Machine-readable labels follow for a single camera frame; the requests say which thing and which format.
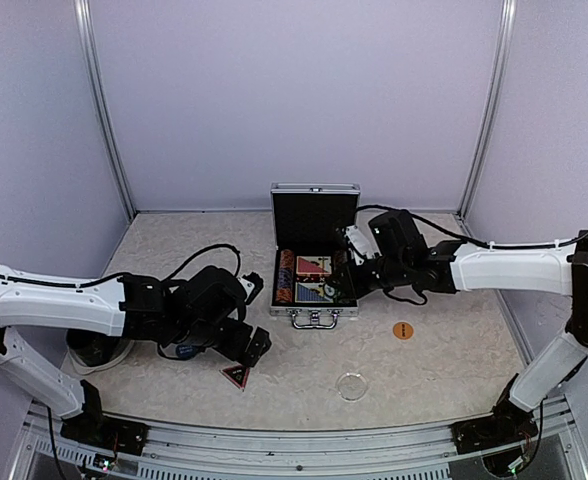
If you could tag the left rear aluminium post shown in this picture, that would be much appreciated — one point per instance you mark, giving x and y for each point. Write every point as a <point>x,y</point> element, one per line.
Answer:
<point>83,15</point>

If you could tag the blue small blind button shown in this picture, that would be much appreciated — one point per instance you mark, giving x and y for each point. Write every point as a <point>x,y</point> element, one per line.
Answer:
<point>186,352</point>

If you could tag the clear round dealer puck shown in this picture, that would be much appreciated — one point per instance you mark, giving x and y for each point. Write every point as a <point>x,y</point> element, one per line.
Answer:
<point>352,386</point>

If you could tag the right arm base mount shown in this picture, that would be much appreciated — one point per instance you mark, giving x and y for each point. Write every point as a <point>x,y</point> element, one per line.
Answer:
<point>506,423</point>

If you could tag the green poker chip stack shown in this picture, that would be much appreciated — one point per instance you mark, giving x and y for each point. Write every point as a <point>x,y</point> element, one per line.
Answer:
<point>331,294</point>

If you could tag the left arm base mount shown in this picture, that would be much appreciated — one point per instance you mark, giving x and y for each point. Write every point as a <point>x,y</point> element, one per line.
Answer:
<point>92,427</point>

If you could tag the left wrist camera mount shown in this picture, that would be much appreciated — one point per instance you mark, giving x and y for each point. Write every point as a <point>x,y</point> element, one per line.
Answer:
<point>253,284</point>

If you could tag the clear round tray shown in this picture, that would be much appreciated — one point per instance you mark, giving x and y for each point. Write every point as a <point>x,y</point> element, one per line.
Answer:
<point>90,352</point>

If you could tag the blue playing card deck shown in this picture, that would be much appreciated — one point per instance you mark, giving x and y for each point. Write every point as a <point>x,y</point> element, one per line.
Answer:
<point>309,292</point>

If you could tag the left chip row in case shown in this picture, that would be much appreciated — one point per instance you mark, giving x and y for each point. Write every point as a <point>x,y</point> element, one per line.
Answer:
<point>285,278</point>

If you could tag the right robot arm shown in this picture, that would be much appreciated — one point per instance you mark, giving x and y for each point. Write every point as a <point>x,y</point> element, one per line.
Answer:
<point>397,255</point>

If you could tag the orange big blind button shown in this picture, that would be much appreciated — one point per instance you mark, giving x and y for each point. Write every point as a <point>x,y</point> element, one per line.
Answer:
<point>403,330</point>

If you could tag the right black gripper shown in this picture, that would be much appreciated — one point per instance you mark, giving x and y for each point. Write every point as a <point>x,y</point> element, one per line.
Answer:
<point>359,290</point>

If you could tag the red triangular dealer button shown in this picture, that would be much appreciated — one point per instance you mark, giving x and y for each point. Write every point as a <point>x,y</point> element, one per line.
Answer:
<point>238,375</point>

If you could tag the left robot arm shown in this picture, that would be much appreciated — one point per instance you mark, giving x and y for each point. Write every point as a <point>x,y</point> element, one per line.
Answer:
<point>205,311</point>

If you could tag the aluminium post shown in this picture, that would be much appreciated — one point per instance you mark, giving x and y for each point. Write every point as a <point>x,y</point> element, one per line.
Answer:
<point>499,69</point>
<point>83,15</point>

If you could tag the front aluminium frame rail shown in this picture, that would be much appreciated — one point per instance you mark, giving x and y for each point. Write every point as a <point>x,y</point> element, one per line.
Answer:
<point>179,451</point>

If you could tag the right rear aluminium post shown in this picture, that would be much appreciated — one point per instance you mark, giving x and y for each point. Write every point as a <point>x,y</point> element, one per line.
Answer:
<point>499,69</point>

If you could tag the right chip row in case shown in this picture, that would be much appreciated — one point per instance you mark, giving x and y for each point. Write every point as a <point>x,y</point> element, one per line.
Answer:
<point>339,258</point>

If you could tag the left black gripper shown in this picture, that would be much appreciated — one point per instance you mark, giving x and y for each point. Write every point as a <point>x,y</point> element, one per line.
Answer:
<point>234,349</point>

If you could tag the aluminium poker case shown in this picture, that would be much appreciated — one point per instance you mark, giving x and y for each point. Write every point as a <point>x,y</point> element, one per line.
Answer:
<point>307,222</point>

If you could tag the red playing card deck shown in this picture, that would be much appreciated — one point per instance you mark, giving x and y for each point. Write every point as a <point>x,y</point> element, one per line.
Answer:
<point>314,266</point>

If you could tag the chip row in case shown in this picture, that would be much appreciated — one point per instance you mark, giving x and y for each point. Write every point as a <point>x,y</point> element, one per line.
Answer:
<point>339,258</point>
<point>285,278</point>

